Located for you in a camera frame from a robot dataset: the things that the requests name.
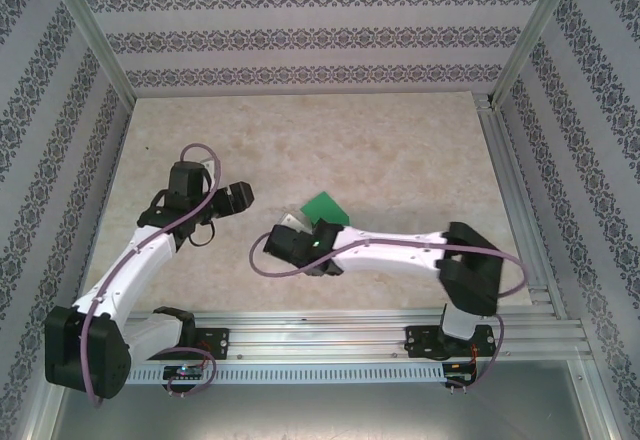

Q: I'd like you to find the green paper sheet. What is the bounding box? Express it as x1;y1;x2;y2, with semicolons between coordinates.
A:
300;190;351;228

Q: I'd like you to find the grey metal panel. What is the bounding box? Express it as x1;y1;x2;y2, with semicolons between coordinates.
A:
47;383;615;440

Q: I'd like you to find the left circuit board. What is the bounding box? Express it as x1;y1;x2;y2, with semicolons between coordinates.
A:
162;364;205;381

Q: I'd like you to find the circuit board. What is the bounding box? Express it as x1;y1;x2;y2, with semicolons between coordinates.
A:
444;363;477;381
162;364;205;381

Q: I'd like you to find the right circuit board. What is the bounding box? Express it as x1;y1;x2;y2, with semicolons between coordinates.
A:
444;363;477;381

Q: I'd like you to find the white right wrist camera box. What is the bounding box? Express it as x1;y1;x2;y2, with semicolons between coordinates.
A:
277;211;315;235

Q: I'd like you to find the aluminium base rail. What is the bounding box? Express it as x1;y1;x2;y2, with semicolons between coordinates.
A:
47;309;590;362

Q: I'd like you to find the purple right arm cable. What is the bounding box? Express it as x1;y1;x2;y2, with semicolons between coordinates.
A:
248;232;530;392

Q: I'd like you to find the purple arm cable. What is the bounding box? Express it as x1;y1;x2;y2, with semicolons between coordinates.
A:
248;232;530;392
79;143;224;408

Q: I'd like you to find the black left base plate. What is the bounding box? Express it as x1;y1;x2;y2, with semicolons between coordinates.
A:
139;327;232;361

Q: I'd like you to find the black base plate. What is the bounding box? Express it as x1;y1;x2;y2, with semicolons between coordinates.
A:
404;324;500;360
139;327;232;361

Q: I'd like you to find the slotted grey cable duct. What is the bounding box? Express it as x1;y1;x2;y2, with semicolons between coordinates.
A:
66;362;448;386

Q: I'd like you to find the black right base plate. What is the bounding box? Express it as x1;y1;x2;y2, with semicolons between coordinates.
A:
404;324;500;360

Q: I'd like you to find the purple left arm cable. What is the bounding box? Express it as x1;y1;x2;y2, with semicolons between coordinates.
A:
79;143;224;408

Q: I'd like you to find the aluminium frame post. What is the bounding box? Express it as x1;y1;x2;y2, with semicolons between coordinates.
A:
490;0;586;109
43;0;139;105

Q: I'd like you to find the aluminium side rail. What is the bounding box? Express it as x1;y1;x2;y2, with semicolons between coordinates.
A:
474;90;571;321

